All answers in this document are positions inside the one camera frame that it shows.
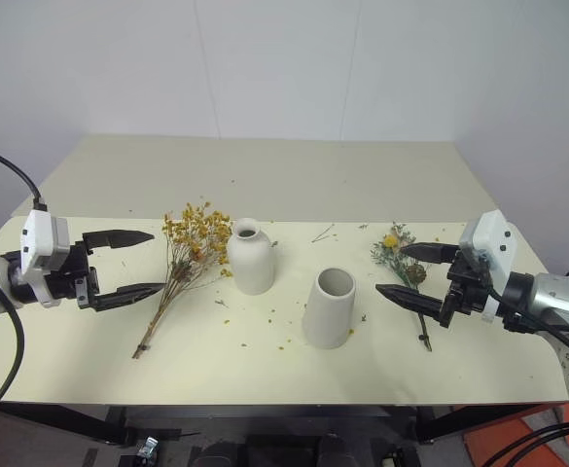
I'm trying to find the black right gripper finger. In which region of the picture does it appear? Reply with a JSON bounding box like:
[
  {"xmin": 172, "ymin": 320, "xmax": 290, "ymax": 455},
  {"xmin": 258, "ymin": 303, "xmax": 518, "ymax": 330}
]
[
  {"xmin": 374, "ymin": 284, "xmax": 445, "ymax": 320},
  {"xmin": 399, "ymin": 242, "xmax": 462, "ymax": 267}
]

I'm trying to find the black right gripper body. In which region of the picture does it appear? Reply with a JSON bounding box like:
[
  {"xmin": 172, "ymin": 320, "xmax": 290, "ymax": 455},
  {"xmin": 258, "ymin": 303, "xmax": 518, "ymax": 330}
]
[{"xmin": 438, "ymin": 245, "xmax": 495, "ymax": 328}]

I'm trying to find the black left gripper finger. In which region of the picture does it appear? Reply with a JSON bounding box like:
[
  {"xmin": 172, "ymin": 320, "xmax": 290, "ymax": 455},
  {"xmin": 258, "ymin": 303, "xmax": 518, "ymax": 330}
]
[
  {"xmin": 82, "ymin": 230, "xmax": 156, "ymax": 251},
  {"xmin": 90, "ymin": 283, "xmax": 166, "ymax": 312}
]

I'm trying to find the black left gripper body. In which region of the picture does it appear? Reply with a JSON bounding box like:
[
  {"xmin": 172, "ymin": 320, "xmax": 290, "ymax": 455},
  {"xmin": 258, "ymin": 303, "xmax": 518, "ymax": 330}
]
[{"xmin": 43, "ymin": 241, "xmax": 101, "ymax": 310}]

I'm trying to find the white cylindrical ceramic vase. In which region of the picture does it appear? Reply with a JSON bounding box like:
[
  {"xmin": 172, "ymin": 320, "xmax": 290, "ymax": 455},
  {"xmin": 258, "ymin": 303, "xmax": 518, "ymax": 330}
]
[{"xmin": 302, "ymin": 267, "xmax": 357, "ymax": 350}]

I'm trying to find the white bottle-shaped ceramic vase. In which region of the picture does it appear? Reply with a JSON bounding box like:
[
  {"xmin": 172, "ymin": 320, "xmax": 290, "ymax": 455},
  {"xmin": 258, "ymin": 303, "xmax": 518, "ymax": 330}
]
[{"xmin": 227, "ymin": 217, "xmax": 279, "ymax": 296}]

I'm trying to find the small green yellow flower bunch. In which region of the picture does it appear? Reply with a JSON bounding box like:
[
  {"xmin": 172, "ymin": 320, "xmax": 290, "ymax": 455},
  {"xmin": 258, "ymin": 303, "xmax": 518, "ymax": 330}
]
[{"xmin": 370, "ymin": 222, "xmax": 434, "ymax": 352}]

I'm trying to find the yellow dried flower bunch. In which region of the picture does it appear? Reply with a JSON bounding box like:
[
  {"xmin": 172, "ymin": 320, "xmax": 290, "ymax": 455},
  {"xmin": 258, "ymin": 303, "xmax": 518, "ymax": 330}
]
[{"xmin": 131, "ymin": 199, "xmax": 234, "ymax": 361}]

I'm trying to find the metal clamp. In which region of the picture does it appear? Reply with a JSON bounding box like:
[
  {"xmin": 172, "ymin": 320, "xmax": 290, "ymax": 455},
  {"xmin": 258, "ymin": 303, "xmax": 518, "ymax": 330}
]
[{"xmin": 136, "ymin": 436, "xmax": 160, "ymax": 459}]

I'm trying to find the dark rounded shape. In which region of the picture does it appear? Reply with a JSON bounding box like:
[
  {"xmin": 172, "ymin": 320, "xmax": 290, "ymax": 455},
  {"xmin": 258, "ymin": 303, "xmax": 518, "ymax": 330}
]
[{"xmin": 196, "ymin": 441, "xmax": 246, "ymax": 467}]

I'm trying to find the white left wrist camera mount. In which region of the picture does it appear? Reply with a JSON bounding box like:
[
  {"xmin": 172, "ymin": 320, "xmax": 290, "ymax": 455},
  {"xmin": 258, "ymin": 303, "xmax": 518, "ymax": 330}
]
[{"xmin": 19, "ymin": 208, "xmax": 71, "ymax": 308}]

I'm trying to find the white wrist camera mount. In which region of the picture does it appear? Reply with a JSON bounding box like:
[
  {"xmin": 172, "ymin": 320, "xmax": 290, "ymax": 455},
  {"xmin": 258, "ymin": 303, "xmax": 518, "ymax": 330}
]
[
  {"xmin": 19, "ymin": 208, "xmax": 71, "ymax": 308},
  {"xmin": 459, "ymin": 209, "xmax": 514, "ymax": 324}
]

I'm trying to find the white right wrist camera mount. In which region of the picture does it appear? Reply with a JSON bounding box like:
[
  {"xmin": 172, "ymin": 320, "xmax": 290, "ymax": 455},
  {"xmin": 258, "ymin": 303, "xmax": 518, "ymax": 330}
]
[{"xmin": 459, "ymin": 209, "xmax": 514, "ymax": 324}]

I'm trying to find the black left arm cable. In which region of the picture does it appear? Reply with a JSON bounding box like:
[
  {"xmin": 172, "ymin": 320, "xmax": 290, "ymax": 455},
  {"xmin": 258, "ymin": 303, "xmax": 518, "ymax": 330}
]
[{"xmin": 0, "ymin": 144, "xmax": 49, "ymax": 425}]

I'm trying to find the black table frame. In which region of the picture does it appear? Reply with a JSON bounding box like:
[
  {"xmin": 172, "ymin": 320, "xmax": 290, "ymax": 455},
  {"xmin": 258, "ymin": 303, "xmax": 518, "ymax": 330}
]
[{"xmin": 0, "ymin": 399, "xmax": 567, "ymax": 451}]

